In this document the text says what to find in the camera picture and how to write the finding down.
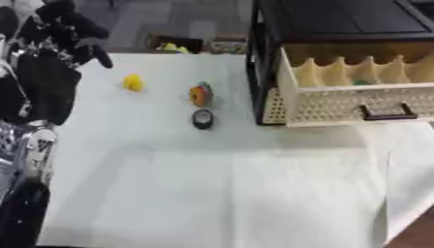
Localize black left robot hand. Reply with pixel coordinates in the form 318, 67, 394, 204
0, 0, 115, 127

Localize pale compartment drawer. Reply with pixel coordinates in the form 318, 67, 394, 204
276, 41, 434, 128

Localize yellow toy duck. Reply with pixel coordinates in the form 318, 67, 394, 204
122, 74, 146, 93

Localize cardboard box with items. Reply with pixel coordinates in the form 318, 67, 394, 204
143, 31, 250, 55

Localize black round tape roll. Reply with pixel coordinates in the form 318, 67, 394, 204
191, 108, 216, 131

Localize black cabinet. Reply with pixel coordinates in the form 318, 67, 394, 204
244, 0, 434, 126

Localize multicoloured ring toy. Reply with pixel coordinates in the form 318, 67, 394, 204
188, 81, 216, 109

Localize black drawer handle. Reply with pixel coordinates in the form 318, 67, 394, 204
357, 102, 420, 122

